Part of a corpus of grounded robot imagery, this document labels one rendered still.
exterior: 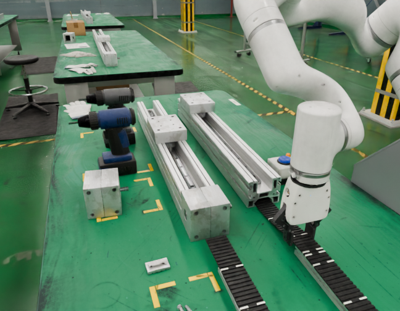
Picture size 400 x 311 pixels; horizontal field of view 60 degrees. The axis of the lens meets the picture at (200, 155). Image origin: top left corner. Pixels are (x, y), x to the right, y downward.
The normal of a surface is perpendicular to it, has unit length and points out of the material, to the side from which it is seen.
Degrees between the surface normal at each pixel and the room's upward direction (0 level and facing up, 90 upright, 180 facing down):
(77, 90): 90
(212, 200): 0
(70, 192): 0
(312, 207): 90
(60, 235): 0
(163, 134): 90
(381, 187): 90
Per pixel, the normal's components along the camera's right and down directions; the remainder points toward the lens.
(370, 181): -0.94, 0.15
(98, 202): 0.23, 0.43
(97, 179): 0.00, -0.90
